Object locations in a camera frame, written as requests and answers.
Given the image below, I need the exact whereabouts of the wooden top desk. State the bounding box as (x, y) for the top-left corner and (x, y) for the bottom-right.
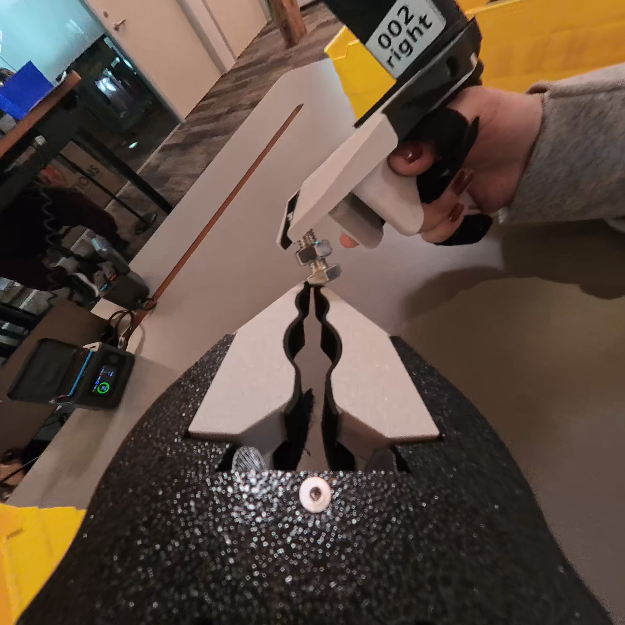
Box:
(0, 71), (174, 230)

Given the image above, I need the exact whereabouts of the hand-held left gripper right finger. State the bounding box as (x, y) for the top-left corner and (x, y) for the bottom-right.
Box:
(314, 286), (441, 470)

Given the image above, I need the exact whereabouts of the yellow plastic bin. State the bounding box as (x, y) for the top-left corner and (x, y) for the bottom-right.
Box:
(325, 0), (625, 94)
(0, 503), (88, 625)

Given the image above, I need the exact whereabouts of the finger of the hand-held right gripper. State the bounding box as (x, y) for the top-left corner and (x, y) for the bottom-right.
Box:
(292, 115), (407, 250)
(276, 190), (302, 251)

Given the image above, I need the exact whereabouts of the person's right hand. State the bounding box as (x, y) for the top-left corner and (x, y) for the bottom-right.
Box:
(388, 85), (545, 245)

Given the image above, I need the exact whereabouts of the black office chair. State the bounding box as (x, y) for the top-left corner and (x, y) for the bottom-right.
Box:
(0, 186), (128, 294)

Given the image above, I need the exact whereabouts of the white door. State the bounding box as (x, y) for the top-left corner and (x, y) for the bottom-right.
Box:
(88, 0), (225, 123)

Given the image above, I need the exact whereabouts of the person's right forearm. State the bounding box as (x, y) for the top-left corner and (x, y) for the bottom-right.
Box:
(498, 63), (625, 230)

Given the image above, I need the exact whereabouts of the silver bolt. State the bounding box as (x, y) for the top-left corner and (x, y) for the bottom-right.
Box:
(299, 230), (342, 286)

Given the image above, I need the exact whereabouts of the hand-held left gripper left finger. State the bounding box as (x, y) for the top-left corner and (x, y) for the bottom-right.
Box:
(187, 282), (314, 470)

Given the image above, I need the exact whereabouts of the cardboard box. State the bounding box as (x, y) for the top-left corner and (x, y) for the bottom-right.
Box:
(56, 142), (130, 208)

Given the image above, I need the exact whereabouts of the black coiled cable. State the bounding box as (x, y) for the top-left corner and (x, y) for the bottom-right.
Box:
(36, 190), (57, 235)

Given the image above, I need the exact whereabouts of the blue bag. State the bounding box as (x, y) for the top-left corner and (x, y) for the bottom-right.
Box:
(0, 61), (54, 120)

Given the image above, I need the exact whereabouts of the black charging case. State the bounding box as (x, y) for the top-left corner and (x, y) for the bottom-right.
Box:
(7, 338), (136, 411)

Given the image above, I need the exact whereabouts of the wooden post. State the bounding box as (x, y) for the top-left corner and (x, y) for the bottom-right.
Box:
(269, 0), (308, 49)

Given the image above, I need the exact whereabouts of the silver hex nut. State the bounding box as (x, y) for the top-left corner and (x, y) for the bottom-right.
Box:
(295, 239), (334, 264)

